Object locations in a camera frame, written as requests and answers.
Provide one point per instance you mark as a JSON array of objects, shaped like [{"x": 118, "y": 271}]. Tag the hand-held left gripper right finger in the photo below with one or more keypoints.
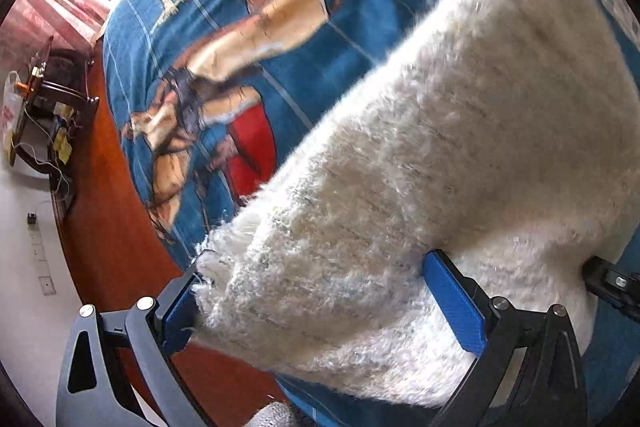
[{"x": 456, "y": 302}]

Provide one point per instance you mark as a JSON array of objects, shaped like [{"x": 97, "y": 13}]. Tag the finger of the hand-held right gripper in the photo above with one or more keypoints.
[{"x": 611, "y": 279}]

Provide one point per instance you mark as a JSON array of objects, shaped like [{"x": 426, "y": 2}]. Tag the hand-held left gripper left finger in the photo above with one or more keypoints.
[{"x": 176, "y": 319}]

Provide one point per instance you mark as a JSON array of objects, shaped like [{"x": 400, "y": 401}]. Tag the cream tweed jacket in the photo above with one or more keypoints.
[{"x": 425, "y": 157}]

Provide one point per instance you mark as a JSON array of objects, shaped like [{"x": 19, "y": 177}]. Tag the white fluffy slipper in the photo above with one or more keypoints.
[{"x": 272, "y": 416}]

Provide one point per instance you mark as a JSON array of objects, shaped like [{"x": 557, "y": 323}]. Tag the white power strip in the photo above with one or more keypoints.
[{"x": 42, "y": 262}]

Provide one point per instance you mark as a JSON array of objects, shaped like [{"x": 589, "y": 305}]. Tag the dark wooden cabinet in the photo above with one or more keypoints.
[{"x": 75, "y": 107}]

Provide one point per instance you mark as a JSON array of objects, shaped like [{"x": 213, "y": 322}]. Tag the white plastic bag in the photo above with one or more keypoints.
[{"x": 10, "y": 112}]

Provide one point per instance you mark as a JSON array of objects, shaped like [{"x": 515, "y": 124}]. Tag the blue printed blanket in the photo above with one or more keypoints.
[{"x": 200, "y": 7}]

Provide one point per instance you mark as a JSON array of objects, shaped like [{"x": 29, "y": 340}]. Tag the pink curtain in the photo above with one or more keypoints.
[{"x": 60, "y": 17}]

